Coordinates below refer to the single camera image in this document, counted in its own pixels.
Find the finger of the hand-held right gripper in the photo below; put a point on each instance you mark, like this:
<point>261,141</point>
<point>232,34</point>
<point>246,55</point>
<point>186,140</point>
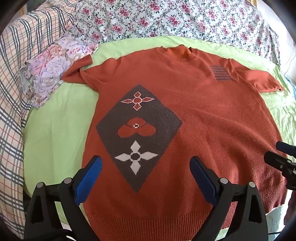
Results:
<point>277,161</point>
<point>288,149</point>

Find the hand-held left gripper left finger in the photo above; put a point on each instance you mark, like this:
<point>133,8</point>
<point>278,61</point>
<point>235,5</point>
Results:
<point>89,178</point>

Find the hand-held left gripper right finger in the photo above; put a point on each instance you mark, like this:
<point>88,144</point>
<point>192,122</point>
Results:
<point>203,179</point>

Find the orange knit sweater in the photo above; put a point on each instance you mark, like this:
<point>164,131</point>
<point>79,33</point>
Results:
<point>208,115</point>

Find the light green bed sheet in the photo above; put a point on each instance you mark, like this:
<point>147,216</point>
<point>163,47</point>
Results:
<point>57,115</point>

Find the plaid blanket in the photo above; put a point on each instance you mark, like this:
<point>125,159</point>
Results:
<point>13,92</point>

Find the white pink-flowered quilt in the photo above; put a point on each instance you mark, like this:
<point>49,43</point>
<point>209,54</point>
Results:
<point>161,18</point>

